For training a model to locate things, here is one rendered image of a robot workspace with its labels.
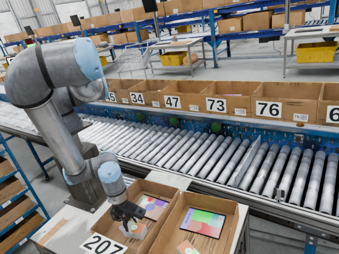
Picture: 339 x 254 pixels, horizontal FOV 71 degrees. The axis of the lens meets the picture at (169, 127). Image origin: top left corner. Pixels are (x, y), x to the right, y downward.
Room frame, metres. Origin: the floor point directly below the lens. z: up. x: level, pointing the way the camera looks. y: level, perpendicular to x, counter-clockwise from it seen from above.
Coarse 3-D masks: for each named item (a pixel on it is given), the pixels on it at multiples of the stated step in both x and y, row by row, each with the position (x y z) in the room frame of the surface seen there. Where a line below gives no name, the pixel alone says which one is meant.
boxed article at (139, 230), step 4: (132, 224) 0.83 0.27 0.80; (136, 224) 0.83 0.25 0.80; (140, 224) 0.82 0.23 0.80; (144, 224) 0.82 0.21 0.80; (132, 228) 0.81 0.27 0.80; (136, 228) 0.81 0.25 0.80; (140, 228) 0.80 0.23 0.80; (144, 228) 0.80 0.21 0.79; (124, 232) 0.81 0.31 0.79; (132, 232) 0.79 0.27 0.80; (136, 232) 0.78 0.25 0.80; (140, 232) 0.78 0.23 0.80; (144, 232) 0.79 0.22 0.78; (128, 236) 0.80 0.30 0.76; (132, 236) 0.79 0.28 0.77; (136, 236) 0.78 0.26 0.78; (140, 236) 0.77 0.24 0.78; (144, 236) 0.79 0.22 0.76
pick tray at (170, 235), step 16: (176, 208) 0.85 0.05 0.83; (208, 208) 0.87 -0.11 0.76; (224, 208) 0.83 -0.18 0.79; (176, 224) 0.82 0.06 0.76; (224, 224) 0.76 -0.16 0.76; (160, 240) 0.71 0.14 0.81; (176, 240) 0.73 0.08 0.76; (192, 240) 0.71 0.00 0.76; (208, 240) 0.70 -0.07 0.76; (224, 240) 0.68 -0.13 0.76
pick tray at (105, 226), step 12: (144, 180) 1.09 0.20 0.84; (132, 192) 1.06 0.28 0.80; (144, 192) 1.09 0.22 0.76; (156, 192) 1.05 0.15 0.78; (168, 192) 1.00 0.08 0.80; (168, 204) 0.87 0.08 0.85; (108, 216) 0.90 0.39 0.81; (96, 228) 0.83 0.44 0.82; (108, 228) 0.88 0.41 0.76; (156, 228) 0.76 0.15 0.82; (120, 240) 0.79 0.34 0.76; (132, 240) 0.78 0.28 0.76; (144, 240) 0.70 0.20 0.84; (132, 252) 0.67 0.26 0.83; (144, 252) 0.68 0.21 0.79
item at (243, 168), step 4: (256, 140) 1.31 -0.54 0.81; (256, 144) 1.29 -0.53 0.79; (260, 144) 1.36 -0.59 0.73; (252, 148) 1.23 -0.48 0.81; (256, 148) 1.29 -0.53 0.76; (252, 152) 1.22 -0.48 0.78; (256, 152) 1.29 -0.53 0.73; (248, 156) 1.17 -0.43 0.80; (252, 156) 1.22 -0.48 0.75; (248, 160) 1.16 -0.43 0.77; (252, 160) 1.22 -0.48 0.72; (244, 164) 1.11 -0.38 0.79; (248, 164) 1.16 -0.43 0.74; (240, 168) 1.06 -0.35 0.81; (244, 168) 1.11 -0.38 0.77; (240, 172) 1.06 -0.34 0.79; (244, 172) 1.10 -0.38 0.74; (236, 176) 1.01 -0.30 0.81; (240, 176) 1.05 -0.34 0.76; (236, 180) 1.01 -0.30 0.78; (240, 180) 1.05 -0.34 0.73; (236, 184) 1.01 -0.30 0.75
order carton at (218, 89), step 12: (216, 84) 1.94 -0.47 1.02; (228, 84) 1.87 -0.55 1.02; (240, 84) 1.81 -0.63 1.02; (252, 84) 1.75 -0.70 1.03; (204, 96) 1.70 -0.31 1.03; (216, 96) 1.63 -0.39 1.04; (228, 96) 1.57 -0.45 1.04; (240, 96) 1.52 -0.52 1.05; (204, 108) 1.71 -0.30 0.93; (228, 108) 1.58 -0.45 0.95; (240, 108) 1.52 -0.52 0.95
